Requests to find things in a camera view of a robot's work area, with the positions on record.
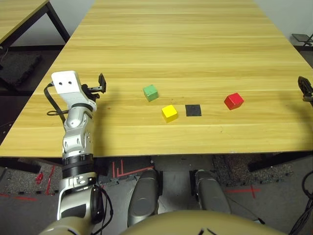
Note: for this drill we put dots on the yellow wooden block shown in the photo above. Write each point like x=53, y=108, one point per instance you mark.
x=169, y=113

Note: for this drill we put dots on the red wooden block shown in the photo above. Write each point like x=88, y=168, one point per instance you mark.
x=234, y=100

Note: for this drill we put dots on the wooden side table black frame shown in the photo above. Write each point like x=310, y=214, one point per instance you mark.
x=17, y=14

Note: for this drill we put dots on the black folding stool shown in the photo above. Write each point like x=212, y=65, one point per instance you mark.
x=303, y=38

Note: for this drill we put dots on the black foam pad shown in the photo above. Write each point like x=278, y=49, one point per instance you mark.
x=18, y=67

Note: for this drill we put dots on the black table frame beam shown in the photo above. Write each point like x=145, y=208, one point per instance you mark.
x=276, y=163
x=19, y=165

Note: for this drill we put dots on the speckled rubber floor mat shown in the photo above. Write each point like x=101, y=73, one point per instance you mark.
x=254, y=169
x=22, y=180

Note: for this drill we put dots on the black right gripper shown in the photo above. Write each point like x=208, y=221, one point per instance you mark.
x=308, y=100

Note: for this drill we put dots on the grey robot leg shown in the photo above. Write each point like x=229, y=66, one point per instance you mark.
x=211, y=193
x=143, y=195

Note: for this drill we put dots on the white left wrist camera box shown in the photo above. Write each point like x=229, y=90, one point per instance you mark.
x=67, y=85

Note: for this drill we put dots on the beige robot torso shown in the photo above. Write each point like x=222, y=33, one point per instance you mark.
x=195, y=224

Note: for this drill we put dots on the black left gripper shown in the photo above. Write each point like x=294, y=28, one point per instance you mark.
x=91, y=91

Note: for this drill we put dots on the black square mat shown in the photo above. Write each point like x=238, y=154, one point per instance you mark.
x=193, y=110

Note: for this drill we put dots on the green wooden block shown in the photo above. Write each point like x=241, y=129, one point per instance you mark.
x=150, y=92

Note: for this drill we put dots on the grey robot right leg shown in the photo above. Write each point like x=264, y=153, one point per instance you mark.
x=211, y=193

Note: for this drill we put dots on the small red floor object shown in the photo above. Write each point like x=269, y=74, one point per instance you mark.
x=39, y=178

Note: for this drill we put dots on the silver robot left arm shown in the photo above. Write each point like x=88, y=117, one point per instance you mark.
x=75, y=137

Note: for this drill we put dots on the grey robot left leg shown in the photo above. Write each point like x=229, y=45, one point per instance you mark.
x=143, y=195

